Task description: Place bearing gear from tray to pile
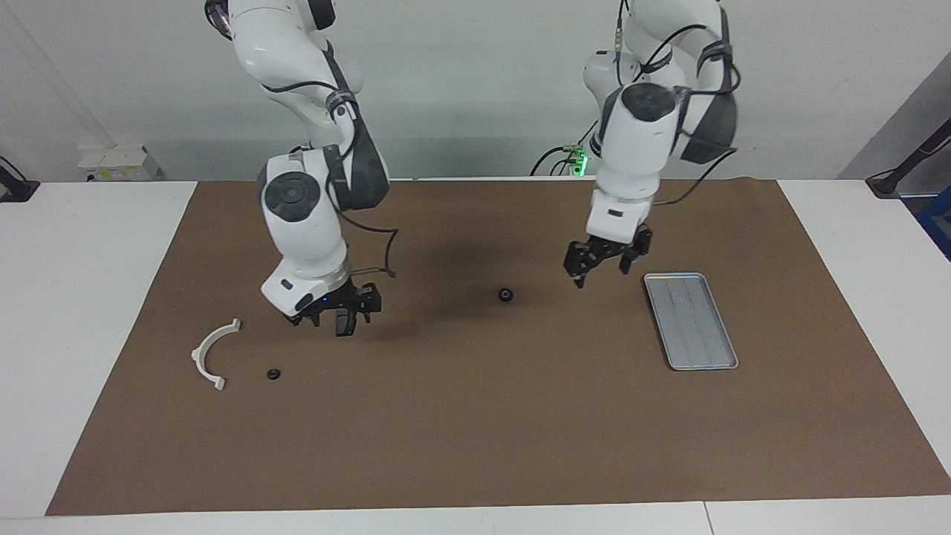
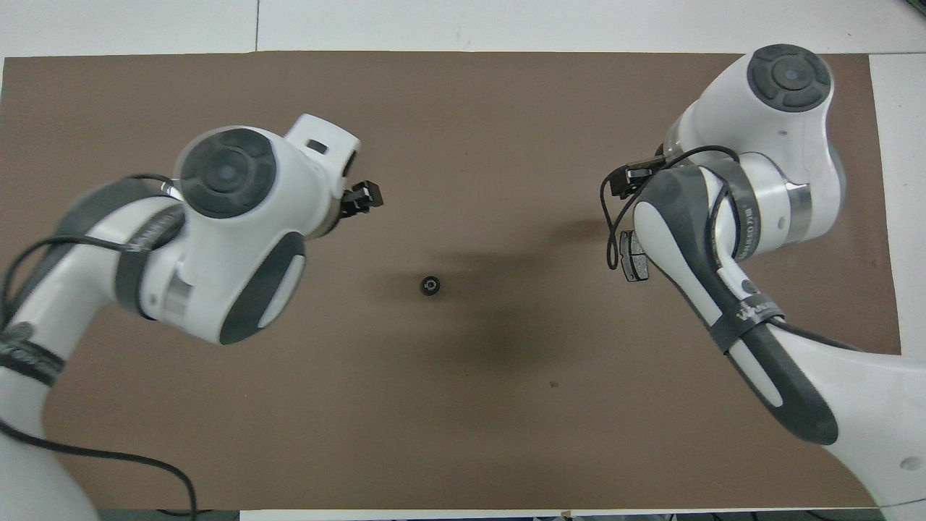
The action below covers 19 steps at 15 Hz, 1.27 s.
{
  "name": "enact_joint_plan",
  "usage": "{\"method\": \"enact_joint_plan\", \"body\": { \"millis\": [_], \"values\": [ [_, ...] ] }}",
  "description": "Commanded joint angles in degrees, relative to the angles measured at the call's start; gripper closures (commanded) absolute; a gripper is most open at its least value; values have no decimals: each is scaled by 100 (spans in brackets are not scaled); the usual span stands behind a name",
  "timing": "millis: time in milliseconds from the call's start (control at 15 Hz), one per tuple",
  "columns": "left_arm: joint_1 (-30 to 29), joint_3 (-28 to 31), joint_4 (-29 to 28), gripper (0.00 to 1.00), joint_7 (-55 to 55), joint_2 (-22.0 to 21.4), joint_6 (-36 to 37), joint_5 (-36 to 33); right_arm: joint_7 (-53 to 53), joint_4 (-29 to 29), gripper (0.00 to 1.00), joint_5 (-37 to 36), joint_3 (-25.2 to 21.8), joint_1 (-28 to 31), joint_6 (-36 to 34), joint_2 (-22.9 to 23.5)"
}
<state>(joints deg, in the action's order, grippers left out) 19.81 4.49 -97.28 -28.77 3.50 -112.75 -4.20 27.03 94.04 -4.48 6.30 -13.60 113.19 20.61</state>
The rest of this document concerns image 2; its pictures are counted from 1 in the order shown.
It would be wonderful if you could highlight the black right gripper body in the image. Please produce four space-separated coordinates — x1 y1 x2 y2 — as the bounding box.
610 156 666 200

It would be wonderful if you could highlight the rectangular dark brake pad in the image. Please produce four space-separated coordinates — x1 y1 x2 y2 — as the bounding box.
620 229 650 282

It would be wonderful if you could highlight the brown table mat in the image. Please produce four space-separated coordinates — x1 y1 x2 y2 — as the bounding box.
0 51 901 511

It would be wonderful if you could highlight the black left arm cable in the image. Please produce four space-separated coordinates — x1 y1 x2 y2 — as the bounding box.
0 174 200 521

